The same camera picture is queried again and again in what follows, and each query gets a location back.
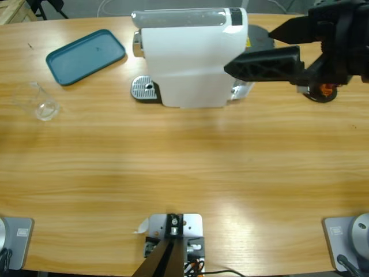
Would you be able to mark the black mount post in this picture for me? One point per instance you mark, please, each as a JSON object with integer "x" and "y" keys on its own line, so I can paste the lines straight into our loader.
{"x": 165, "y": 256}

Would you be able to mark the black chair legs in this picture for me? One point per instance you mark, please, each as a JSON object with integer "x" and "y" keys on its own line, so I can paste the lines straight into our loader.
{"x": 43, "y": 7}

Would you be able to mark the grey coffee machine lever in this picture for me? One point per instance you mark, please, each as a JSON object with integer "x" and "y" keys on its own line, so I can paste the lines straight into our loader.
{"x": 173, "y": 18}

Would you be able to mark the white mount block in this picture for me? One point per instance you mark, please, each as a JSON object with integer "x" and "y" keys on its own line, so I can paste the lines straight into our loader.
{"x": 191, "y": 228}

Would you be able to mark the white paper tag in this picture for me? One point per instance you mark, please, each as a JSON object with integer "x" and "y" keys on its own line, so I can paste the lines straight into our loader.
{"x": 142, "y": 226}

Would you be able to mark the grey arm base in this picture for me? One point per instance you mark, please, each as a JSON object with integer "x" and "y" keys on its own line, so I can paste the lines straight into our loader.
{"x": 18, "y": 242}
{"x": 346, "y": 239}

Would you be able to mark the clear glass cup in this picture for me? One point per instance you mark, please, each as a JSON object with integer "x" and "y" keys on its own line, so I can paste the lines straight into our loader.
{"x": 44, "y": 111}

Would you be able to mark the orange coffee capsule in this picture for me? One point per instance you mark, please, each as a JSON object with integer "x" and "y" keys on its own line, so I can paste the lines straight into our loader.
{"x": 326, "y": 89}

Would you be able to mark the black capsule holder with rods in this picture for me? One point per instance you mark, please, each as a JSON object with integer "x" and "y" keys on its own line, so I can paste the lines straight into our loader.
{"x": 318, "y": 98}

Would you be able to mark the white capsule coffee machine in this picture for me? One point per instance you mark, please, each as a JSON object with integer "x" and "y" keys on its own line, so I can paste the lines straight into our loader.
{"x": 190, "y": 63}

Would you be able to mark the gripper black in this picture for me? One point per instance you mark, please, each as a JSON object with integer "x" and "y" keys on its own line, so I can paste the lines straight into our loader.
{"x": 346, "y": 43}

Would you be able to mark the clear water tank black lid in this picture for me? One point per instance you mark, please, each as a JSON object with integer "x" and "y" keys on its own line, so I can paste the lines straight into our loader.
{"x": 258, "y": 36}

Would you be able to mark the teal plastic tray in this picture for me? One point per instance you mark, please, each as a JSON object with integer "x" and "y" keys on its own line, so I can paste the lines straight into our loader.
{"x": 85, "y": 57}

